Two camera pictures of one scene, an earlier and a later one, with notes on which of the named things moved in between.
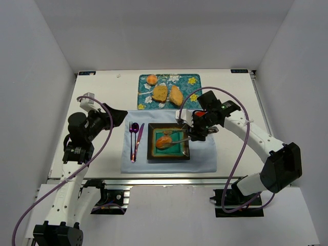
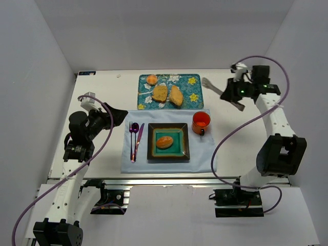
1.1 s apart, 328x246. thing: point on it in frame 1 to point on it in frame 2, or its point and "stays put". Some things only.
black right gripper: [194, 129] to [229, 91]
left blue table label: [87, 73] stays put
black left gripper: [108, 116] stays put
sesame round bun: [163, 142] stays put
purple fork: [130, 123] stays put
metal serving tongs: [210, 130] to [206, 83]
